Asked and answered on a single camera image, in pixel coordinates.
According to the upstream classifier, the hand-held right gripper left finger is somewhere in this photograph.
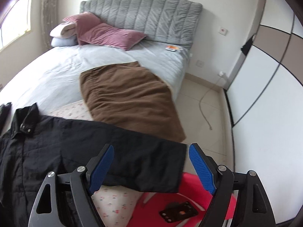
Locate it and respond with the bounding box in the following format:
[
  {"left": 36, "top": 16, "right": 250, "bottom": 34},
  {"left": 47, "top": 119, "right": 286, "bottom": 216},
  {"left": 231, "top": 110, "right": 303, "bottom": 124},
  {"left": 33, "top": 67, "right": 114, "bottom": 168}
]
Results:
[{"left": 28, "top": 144, "right": 115, "bottom": 227}]

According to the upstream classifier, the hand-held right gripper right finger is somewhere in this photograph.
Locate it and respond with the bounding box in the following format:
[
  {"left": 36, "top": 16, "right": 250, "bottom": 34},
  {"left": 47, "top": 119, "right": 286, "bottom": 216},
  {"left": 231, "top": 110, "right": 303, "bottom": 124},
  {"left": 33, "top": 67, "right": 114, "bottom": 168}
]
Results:
[{"left": 189, "top": 143, "right": 277, "bottom": 227}]

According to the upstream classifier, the black shirt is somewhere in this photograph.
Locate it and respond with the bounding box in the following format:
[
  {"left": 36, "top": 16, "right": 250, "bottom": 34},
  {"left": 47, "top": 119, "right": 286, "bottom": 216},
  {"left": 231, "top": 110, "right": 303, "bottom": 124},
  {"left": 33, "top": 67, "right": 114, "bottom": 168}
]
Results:
[{"left": 0, "top": 103, "right": 187, "bottom": 227}]

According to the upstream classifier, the red plastic stool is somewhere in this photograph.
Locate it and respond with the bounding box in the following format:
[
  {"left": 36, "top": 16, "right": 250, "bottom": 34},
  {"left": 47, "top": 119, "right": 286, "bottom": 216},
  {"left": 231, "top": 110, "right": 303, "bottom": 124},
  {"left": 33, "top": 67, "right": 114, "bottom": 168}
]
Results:
[{"left": 127, "top": 172, "right": 237, "bottom": 227}]

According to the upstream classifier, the black smartphone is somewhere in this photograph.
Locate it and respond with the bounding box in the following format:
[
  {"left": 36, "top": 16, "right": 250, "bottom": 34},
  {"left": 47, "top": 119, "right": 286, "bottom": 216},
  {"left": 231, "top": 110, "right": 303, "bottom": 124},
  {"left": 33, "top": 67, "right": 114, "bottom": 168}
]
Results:
[{"left": 159, "top": 202, "right": 199, "bottom": 223}]

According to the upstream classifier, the brown blanket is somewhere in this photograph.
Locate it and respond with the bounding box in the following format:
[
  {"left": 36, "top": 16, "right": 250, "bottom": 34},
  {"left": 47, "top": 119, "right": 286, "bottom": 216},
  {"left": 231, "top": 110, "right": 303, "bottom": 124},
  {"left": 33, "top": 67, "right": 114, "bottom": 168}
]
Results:
[{"left": 79, "top": 61, "right": 186, "bottom": 143}]

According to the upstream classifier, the bed with light sheet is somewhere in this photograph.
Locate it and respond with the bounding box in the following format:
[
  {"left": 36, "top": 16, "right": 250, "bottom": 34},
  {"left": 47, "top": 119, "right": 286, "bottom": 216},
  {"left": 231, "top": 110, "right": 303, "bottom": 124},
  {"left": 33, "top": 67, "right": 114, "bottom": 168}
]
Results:
[{"left": 0, "top": 41, "right": 191, "bottom": 123}]

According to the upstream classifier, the dark cloth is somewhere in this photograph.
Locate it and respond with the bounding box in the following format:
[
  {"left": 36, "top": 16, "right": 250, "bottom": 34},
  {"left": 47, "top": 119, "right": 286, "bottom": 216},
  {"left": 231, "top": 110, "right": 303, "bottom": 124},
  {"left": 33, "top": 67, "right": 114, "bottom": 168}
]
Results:
[{"left": 0, "top": 102, "right": 12, "bottom": 133}]

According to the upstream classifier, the sliding door wardrobe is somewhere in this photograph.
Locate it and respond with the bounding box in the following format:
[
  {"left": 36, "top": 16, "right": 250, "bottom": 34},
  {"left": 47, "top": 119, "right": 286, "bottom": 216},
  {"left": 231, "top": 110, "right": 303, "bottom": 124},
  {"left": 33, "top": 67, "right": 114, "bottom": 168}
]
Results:
[{"left": 225, "top": 0, "right": 303, "bottom": 225}]

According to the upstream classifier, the black cloth on wardrobe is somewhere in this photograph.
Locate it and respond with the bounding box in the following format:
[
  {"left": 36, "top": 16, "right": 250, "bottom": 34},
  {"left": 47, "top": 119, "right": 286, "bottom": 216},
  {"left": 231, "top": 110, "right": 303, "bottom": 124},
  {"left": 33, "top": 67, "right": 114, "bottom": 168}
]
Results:
[{"left": 241, "top": 36, "right": 254, "bottom": 55}]

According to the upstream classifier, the light blue pillow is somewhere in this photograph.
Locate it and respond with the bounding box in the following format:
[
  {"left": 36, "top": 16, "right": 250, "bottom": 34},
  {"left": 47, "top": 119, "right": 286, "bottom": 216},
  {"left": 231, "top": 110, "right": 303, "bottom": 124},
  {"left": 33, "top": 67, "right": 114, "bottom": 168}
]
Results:
[{"left": 51, "top": 37, "right": 80, "bottom": 47}]

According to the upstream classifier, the pink velvet pillow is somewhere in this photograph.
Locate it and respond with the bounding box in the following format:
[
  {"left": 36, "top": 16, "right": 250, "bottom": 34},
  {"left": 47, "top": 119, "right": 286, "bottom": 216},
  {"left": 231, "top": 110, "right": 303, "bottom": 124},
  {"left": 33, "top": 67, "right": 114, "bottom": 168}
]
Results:
[
  {"left": 62, "top": 12, "right": 103, "bottom": 46},
  {"left": 78, "top": 23, "right": 147, "bottom": 51}
]

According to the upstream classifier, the cream folded pillow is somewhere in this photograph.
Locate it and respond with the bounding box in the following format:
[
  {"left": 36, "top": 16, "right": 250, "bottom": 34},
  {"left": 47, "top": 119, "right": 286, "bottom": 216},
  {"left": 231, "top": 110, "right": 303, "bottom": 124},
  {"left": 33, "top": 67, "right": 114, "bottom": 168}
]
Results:
[{"left": 50, "top": 23, "right": 77, "bottom": 39}]

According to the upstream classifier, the grey padded headboard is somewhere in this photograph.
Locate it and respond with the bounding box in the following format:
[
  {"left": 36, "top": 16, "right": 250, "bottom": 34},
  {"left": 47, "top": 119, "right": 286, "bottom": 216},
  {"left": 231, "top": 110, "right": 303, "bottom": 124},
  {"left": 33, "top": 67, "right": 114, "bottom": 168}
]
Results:
[{"left": 79, "top": 0, "right": 203, "bottom": 50}]

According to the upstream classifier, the sheer patterned curtain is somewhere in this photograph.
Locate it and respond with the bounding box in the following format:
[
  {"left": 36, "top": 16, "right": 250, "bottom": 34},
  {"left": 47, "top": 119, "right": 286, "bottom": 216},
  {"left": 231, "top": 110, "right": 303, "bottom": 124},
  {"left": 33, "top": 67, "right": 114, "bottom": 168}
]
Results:
[{"left": 41, "top": 0, "right": 62, "bottom": 50}]

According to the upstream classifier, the window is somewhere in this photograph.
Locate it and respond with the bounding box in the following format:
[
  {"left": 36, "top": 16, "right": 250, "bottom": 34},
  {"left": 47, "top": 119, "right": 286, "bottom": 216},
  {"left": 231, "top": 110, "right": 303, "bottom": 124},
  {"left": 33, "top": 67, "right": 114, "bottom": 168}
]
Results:
[{"left": 0, "top": 0, "right": 32, "bottom": 51}]

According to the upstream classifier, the grey floor cable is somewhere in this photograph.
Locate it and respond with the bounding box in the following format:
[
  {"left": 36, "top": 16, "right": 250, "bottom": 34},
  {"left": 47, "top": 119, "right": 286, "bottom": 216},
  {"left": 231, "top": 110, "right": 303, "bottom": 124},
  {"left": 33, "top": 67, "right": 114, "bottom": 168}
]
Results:
[{"left": 199, "top": 74, "right": 225, "bottom": 130}]

